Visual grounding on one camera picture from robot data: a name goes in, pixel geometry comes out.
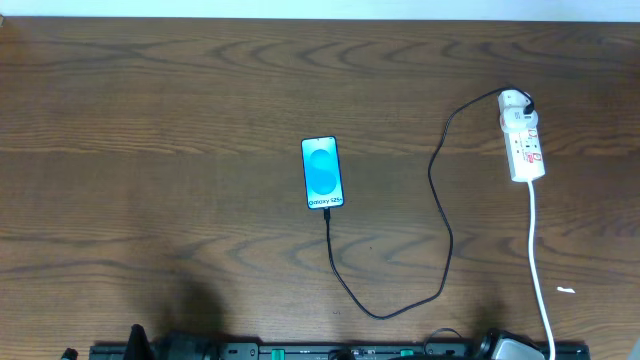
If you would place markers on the blue Galaxy smartphone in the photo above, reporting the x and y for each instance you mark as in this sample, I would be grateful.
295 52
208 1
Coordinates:
322 172

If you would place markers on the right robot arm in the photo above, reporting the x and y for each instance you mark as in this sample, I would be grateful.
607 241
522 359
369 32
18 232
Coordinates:
503 345

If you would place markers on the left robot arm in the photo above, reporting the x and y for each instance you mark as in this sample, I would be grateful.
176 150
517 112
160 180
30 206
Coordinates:
173 346

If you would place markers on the white charger plug adapter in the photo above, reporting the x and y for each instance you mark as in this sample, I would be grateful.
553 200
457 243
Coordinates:
514 98

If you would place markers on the small white paper scrap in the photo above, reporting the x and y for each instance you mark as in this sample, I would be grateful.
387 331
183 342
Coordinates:
565 290

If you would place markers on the white power strip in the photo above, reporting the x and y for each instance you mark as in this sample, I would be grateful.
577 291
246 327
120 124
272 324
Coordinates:
522 141

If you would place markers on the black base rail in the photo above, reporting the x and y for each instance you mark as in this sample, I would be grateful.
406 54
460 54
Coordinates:
252 351

